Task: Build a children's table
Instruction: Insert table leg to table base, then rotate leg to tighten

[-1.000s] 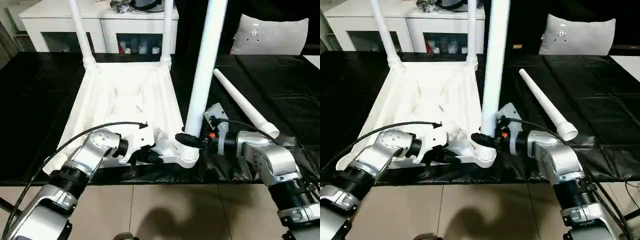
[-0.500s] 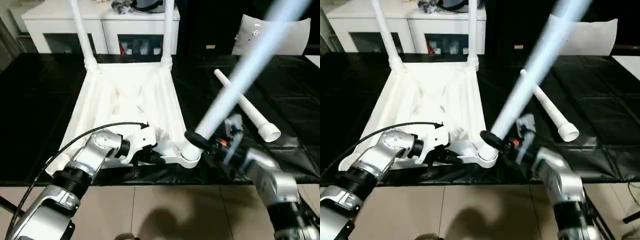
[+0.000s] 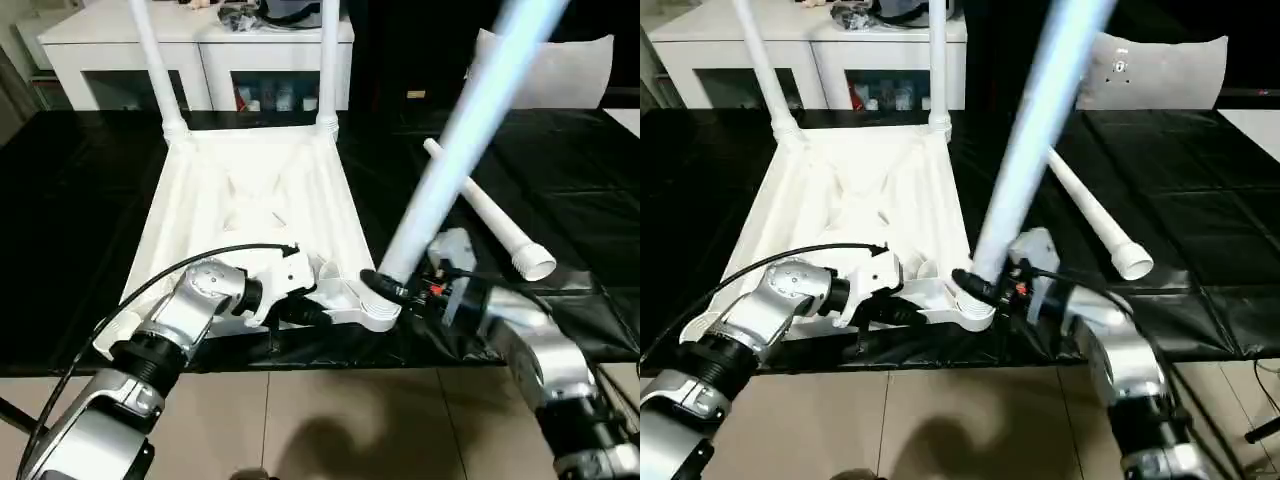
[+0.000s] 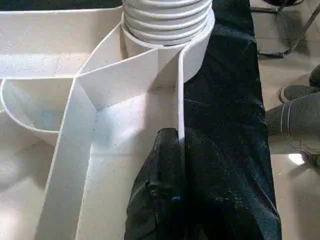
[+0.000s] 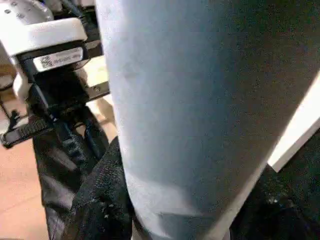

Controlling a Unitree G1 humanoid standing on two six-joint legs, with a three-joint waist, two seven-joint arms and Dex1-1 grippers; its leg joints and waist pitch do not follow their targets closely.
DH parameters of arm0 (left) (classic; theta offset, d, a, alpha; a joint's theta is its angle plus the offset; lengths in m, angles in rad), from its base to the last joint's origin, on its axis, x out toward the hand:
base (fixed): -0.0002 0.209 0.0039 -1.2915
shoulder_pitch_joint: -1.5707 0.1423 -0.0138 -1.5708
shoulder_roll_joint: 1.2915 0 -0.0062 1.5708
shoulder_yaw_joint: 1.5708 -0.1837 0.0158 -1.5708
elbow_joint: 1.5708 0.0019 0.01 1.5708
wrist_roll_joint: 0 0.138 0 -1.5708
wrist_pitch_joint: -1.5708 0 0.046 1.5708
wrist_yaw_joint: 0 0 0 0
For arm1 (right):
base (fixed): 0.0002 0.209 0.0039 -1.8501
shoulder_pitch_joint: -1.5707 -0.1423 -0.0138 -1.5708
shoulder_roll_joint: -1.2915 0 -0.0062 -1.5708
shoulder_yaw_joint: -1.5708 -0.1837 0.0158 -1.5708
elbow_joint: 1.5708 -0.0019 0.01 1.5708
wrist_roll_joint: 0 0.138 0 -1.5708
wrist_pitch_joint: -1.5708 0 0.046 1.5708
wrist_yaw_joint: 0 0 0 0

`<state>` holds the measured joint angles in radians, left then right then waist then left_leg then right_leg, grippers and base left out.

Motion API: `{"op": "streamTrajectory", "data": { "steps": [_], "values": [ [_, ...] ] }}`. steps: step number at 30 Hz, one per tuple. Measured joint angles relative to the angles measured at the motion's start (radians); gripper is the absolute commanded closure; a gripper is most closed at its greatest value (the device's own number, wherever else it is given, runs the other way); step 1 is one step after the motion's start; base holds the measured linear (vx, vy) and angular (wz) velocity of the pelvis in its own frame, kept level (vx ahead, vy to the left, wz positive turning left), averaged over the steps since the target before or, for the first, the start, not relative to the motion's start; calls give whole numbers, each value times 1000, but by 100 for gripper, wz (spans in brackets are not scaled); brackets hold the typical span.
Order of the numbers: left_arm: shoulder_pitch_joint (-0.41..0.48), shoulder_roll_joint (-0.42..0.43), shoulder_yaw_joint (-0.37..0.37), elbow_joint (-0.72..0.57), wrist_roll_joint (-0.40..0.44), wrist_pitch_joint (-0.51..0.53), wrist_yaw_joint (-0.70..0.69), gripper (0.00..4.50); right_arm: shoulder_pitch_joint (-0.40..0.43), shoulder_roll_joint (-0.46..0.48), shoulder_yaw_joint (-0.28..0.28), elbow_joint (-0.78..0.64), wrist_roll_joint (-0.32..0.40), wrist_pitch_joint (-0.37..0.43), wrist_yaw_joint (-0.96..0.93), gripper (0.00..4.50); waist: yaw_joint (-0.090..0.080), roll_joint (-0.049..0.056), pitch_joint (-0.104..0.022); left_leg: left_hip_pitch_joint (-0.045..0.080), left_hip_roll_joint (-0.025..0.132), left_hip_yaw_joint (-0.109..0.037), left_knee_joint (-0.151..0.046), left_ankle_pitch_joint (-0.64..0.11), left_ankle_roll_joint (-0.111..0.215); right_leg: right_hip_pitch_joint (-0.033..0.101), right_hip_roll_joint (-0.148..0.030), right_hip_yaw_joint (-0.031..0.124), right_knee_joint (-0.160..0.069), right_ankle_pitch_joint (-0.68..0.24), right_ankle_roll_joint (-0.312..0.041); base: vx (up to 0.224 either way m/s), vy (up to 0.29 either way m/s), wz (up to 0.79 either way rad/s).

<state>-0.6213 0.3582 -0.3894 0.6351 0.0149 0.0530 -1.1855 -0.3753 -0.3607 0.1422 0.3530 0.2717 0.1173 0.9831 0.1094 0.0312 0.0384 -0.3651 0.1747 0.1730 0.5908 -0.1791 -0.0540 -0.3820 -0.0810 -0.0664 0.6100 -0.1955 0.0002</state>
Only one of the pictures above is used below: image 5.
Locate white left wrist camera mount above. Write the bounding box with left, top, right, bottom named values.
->
left=0, top=17, right=89, bottom=101

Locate white plastic table leg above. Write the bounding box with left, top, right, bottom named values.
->
left=94, top=0, right=320, bottom=240

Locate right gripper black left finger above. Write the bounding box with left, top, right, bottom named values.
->
left=71, top=136, right=136, bottom=240

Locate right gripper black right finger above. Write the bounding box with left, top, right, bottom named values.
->
left=231, top=169, right=320, bottom=240

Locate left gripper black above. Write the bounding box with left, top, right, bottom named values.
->
left=0, top=74, right=111, bottom=240

